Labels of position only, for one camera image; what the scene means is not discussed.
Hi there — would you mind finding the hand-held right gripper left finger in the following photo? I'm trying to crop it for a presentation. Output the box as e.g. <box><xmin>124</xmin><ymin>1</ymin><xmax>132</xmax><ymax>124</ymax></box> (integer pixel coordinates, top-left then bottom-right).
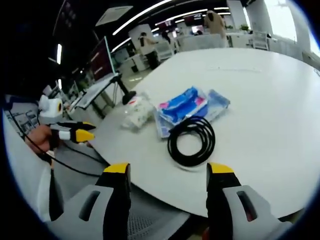
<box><xmin>48</xmin><ymin>162</ymin><xmax>132</xmax><ymax>240</ymax></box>

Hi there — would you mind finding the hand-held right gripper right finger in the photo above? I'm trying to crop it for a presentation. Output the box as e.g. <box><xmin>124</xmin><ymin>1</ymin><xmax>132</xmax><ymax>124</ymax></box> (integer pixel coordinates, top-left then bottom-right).
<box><xmin>205</xmin><ymin>161</ymin><xmax>294</xmax><ymax>240</ymax></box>

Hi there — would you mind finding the white plastic bag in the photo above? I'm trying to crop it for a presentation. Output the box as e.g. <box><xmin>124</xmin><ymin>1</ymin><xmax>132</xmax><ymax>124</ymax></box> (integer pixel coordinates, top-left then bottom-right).
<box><xmin>120</xmin><ymin>91</ymin><xmax>155</xmax><ymax>130</ymax></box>

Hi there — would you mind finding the clear blue packet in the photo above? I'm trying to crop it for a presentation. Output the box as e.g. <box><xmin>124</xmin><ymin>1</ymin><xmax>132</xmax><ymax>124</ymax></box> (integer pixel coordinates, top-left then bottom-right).
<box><xmin>155</xmin><ymin>88</ymin><xmax>231</xmax><ymax>139</ymax></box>

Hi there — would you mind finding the blue plastic packet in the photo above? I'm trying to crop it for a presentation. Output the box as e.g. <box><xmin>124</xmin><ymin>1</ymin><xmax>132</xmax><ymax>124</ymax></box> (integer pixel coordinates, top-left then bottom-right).
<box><xmin>155</xmin><ymin>85</ymin><xmax>209</xmax><ymax>126</ymax></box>

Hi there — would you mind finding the person's left hand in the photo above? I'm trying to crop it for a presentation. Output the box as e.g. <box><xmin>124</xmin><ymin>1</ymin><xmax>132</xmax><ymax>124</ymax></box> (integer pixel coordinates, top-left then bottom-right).
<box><xmin>24</xmin><ymin>123</ymin><xmax>62</xmax><ymax>154</ymax></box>

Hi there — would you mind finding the white desk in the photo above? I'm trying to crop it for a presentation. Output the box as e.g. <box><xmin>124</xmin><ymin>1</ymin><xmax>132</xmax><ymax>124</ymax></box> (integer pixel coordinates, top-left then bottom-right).
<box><xmin>74</xmin><ymin>73</ymin><xmax>123</xmax><ymax>118</ymax></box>

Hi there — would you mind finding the black monitor stand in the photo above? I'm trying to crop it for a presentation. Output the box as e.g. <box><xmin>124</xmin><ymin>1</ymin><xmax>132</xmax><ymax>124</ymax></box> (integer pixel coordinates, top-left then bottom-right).
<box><xmin>109</xmin><ymin>73</ymin><xmax>138</xmax><ymax>106</ymax></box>

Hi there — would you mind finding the dark red monitor screen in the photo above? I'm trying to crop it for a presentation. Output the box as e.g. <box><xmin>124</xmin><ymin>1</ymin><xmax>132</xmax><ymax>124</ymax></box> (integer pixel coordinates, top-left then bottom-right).
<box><xmin>88</xmin><ymin>36</ymin><xmax>115</xmax><ymax>82</ymax></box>

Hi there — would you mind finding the white table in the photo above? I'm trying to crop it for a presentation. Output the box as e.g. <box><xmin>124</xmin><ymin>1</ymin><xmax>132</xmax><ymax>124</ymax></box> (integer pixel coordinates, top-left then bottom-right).
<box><xmin>87</xmin><ymin>47</ymin><xmax>320</xmax><ymax>221</ymax></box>

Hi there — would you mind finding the white chair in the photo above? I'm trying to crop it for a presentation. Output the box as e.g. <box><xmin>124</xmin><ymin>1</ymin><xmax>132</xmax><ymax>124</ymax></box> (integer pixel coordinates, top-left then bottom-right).
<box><xmin>251</xmin><ymin>30</ymin><xmax>270</xmax><ymax>51</ymax></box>

